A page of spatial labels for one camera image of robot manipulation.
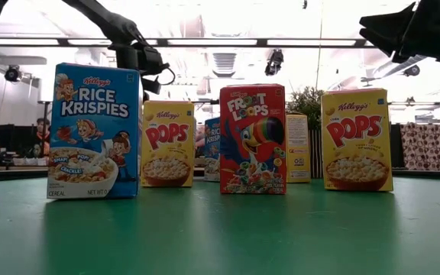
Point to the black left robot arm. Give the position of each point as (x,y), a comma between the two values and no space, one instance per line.
(109,23)

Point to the green table mat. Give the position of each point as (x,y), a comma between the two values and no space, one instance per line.
(220,237)

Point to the brown white patterned cloth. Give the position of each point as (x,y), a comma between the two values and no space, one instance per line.
(424,147)

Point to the black background monitors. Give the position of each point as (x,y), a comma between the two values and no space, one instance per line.
(10,139)

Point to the blue Rice Krispies cereal box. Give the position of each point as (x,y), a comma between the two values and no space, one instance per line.
(212,153)
(94,133)

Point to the black ceiling light rail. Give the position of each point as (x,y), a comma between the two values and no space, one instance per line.
(262,42)

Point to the black hanging camera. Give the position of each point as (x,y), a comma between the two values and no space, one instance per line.
(274,61)

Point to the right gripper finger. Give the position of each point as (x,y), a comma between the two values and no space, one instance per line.
(392,21)
(388,44)

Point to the red Froot Loops cereal box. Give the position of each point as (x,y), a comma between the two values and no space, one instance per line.
(252,153)

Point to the green potted plant striped pot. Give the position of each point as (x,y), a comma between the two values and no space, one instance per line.
(306,103)

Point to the person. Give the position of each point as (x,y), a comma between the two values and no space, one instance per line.
(43,131)

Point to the yellow Corn Pops cereal box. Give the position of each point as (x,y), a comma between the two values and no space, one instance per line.
(166,145)
(298,153)
(357,153)

